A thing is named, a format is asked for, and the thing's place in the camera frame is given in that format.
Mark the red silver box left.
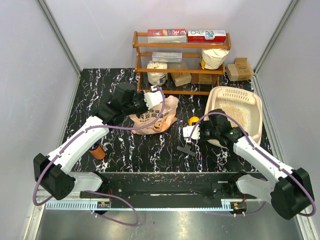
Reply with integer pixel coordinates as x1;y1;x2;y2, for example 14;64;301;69
147;28;187;43

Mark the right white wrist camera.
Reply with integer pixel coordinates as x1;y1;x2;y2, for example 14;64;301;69
182;125;200;143

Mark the silver box middle shelf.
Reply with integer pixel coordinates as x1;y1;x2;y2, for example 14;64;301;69
151;51;183;63

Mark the wooden shelf rack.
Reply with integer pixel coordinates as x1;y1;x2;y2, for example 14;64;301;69
132;31;232;92

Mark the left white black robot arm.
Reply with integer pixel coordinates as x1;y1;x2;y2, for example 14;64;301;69
33;83;163;200

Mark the white paper bag on shelf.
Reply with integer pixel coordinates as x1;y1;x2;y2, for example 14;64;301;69
200;48;230;70

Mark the pink cat litter bag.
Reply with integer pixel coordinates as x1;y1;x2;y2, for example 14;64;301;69
129;95;179;135

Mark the yellow plastic litter scoop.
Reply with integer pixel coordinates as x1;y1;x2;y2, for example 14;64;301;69
188;116;199;126

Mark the black bag clip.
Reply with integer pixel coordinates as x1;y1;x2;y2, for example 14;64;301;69
176;144;196;157

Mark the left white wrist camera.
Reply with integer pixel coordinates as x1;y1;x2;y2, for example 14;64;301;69
143;85;163;110

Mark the beige litter box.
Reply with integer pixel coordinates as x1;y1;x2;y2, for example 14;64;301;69
204;86;263;144

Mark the red white box right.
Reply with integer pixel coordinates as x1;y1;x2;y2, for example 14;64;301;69
187;30;227;43

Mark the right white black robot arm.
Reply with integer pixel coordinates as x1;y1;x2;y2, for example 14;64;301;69
192;109;317;220

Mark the dark brown box under shelf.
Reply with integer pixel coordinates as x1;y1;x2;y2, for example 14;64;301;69
191;73;220;85

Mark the white bag lower shelf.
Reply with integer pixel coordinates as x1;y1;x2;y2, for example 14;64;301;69
147;61;168;86

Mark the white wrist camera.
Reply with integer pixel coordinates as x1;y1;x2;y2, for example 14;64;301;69
143;85;163;110
182;125;200;143

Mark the orange spray bottle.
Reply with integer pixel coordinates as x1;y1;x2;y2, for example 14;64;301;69
89;142;106;160

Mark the brown cardboard boxes right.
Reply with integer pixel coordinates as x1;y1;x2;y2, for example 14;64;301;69
226;57;254;82

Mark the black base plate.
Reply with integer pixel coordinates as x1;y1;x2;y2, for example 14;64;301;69
96;172;253;199

